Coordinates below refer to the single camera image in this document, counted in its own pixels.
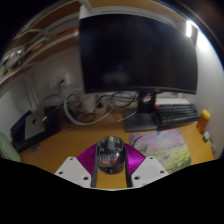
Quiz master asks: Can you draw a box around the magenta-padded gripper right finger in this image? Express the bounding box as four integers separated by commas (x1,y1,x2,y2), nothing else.
123,143,170,188

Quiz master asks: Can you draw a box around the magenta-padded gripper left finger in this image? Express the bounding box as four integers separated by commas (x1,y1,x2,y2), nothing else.
54,143,100,188

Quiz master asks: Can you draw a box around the transparent computer mouse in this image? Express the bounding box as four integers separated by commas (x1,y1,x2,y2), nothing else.
96,135,127,176

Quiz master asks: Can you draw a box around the floral print mouse pad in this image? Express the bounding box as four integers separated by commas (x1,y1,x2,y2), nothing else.
129,129,192,175

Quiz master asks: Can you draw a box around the dark mechanical keyboard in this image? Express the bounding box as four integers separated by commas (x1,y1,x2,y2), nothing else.
154,103,200,129

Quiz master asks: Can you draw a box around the black box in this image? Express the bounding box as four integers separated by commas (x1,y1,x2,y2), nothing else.
9,105,63,154

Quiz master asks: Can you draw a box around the white power strip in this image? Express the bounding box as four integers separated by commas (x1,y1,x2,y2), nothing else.
78,96,108,115

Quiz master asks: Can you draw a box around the orange bottle with yellow lid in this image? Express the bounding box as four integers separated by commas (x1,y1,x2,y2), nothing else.
195,109,212,135

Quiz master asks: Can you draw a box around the black computer monitor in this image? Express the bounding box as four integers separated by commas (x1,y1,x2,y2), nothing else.
78,13,199,133

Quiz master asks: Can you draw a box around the bright white lamp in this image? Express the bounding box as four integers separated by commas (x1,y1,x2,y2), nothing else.
185,20,194,38

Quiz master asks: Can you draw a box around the white cable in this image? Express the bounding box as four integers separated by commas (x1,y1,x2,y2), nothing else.
63,94,138,126

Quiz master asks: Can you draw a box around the black cable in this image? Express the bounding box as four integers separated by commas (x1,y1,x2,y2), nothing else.
99,90,139,109

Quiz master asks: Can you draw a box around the white wall outlet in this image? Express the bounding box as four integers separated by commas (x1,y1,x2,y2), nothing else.
59,72,73,88

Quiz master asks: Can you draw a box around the wooden wall shelf unit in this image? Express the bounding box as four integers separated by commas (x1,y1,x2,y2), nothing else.
0,0,91,84

